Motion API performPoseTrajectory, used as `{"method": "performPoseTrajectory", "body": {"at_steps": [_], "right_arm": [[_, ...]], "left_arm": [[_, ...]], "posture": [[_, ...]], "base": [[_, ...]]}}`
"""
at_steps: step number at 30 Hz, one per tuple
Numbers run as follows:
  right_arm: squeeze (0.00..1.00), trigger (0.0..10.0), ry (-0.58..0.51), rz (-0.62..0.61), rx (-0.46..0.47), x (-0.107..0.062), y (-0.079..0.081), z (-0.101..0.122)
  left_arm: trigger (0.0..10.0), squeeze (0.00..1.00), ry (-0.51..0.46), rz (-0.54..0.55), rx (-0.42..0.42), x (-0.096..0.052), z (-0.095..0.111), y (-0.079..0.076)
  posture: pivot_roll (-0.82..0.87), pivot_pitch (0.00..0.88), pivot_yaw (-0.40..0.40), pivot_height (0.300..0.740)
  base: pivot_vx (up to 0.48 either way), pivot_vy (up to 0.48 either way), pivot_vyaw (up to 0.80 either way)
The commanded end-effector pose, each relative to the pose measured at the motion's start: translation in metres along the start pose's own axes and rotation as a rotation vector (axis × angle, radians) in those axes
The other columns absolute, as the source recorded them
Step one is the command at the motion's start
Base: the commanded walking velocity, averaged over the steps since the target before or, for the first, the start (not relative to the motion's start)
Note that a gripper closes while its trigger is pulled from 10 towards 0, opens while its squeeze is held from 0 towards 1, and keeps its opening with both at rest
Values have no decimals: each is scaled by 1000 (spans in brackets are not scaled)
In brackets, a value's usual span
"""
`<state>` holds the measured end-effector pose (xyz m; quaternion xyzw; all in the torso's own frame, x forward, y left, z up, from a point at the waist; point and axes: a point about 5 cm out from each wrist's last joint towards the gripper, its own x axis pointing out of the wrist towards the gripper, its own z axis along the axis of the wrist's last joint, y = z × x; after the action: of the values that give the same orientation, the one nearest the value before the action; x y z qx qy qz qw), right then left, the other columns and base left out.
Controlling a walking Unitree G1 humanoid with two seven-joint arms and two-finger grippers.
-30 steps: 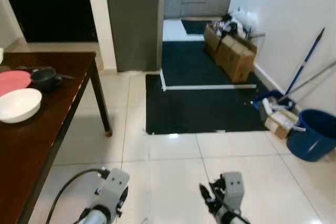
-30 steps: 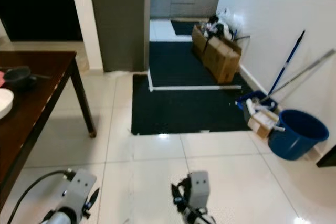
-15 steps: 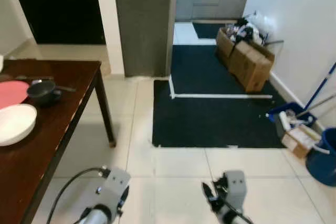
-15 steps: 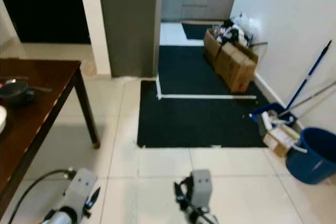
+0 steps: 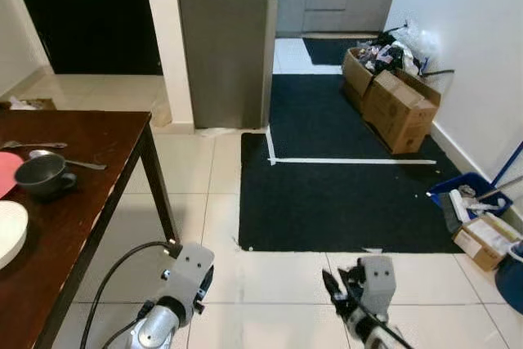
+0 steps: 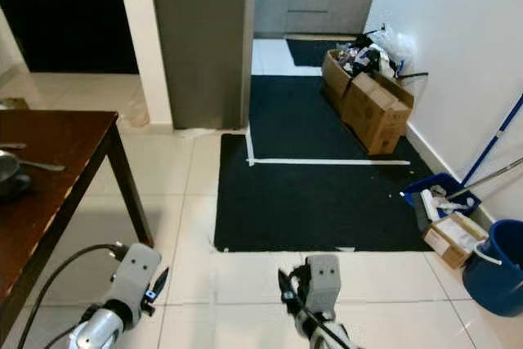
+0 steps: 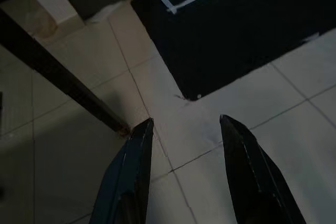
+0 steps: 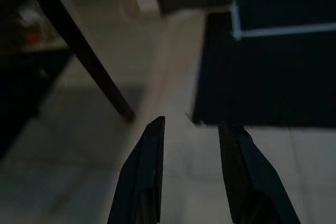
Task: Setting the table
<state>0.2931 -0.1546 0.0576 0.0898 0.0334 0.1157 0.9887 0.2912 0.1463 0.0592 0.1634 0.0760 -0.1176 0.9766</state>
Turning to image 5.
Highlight dark brown wooden table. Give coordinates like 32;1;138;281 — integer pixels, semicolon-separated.
0;110;180;349

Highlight silver broom handle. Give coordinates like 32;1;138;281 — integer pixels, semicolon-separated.
476;174;523;201

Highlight blue bucket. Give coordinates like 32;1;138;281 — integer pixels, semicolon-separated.
494;243;523;315

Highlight silver metal fork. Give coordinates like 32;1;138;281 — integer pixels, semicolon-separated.
0;141;69;152

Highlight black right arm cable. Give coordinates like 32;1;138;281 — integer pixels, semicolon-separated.
343;296;416;349

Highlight clear plastic bag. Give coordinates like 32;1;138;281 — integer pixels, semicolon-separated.
399;20;443;74

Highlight white plate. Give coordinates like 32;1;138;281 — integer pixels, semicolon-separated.
0;200;30;271

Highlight black kitchen mat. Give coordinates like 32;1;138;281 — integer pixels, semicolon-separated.
302;37;370;67

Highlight pink plate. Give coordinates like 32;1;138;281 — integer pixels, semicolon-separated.
0;151;25;200

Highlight grey kitchen cabinets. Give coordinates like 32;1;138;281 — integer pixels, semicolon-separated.
275;0;404;38

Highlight silver metal spoon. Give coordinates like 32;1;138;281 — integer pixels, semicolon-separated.
29;149;108;172

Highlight cardboard box full of clutter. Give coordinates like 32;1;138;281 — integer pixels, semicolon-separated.
341;32;427;111

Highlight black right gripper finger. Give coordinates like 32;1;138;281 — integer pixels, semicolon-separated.
321;270;346;311

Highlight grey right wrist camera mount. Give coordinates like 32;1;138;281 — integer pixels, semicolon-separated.
357;255;398;319

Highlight closed brown cardboard box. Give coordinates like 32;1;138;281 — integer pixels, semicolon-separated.
361;69;443;156

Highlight blue mop handle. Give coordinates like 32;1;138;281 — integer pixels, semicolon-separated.
489;142;523;193

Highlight small labelled cardboard box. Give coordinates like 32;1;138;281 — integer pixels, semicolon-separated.
451;213;523;273

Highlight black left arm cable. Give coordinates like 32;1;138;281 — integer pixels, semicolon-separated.
78;239;182;349

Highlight grey door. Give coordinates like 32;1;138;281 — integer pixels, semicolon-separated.
172;0;282;130

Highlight black floor carpet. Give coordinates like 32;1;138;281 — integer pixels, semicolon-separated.
238;74;465;254

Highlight blue dustpan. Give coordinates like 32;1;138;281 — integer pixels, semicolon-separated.
430;172;515;221

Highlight dark grey cup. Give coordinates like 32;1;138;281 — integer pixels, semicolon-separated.
14;155;79;202

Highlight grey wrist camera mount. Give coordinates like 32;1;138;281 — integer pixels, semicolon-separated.
357;255;398;319
160;243;216;317

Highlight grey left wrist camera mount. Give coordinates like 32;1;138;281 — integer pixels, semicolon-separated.
160;243;216;317

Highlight white door frame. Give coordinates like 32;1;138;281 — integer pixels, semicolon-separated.
140;0;196;134

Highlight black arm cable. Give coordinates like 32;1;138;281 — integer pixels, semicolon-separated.
343;296;416;349
78;239;182;349

